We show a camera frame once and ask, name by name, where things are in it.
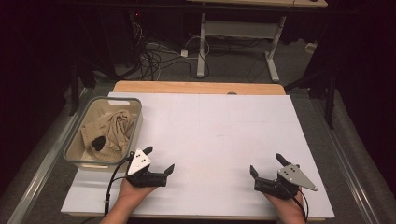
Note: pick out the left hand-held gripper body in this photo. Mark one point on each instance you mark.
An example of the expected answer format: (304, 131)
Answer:
(138, 162)

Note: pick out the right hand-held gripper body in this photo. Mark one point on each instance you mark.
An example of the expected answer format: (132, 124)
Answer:
(291, 177)

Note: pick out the person's right hand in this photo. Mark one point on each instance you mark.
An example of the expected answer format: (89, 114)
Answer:
(288, 203)

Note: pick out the person's left hand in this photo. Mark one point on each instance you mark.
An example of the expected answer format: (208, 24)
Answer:
(132, 192)

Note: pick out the beige cloth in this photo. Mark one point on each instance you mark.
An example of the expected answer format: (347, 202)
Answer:
(118, 130)

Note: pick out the small black cloth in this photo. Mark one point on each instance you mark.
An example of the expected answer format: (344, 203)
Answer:
(98, 143)

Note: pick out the white table sheet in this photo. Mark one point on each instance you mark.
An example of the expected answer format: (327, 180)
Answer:
(218, 130)

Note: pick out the beige basket with grey rim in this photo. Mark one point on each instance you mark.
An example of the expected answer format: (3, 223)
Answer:
(93, 112)

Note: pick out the black stand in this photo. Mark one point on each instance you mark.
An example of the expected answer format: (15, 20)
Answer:
(74, 90)
(330, 102)

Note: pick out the white power adapter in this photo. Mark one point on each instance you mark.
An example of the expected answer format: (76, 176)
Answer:
(184, 53)

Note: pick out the small white floor box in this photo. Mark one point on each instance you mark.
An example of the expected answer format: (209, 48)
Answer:
(310, 47)

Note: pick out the metal floor rail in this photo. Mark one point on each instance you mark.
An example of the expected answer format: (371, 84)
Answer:
(350, 177)
(40, 174)

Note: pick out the white metal desk frame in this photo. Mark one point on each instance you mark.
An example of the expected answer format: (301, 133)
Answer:
(201, 46)

